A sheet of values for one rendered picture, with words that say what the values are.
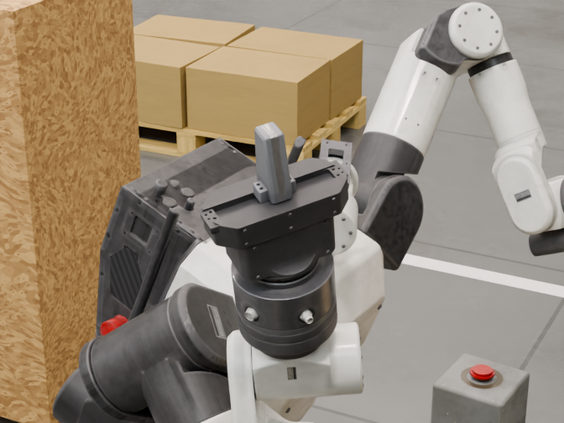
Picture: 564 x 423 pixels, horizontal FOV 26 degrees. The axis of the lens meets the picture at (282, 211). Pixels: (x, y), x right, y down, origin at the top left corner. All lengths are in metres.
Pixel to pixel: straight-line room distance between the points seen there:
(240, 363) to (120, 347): 0.23
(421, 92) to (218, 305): 0.49
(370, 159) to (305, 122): 3.60
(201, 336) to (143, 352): 0.07
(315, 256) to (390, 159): 0.62
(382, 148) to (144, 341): 0.50
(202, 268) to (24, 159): 1.70
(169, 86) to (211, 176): 3.85
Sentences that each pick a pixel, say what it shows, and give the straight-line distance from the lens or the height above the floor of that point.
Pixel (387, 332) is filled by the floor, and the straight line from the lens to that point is 4.02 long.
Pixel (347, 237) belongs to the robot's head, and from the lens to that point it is 1.35.
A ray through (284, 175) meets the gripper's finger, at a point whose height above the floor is 1.61.
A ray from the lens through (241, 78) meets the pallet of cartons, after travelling 5.19.
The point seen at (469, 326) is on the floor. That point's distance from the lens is 4.08.
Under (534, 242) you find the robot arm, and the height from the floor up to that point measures 1.24.
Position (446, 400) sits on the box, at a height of 0.91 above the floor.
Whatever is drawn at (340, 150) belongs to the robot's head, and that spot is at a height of 1.46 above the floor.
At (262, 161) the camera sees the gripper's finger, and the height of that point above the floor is 1.62.
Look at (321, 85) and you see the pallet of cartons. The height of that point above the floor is 0.33.
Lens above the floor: 1.97
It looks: 24 degrees down
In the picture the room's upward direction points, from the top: straight up
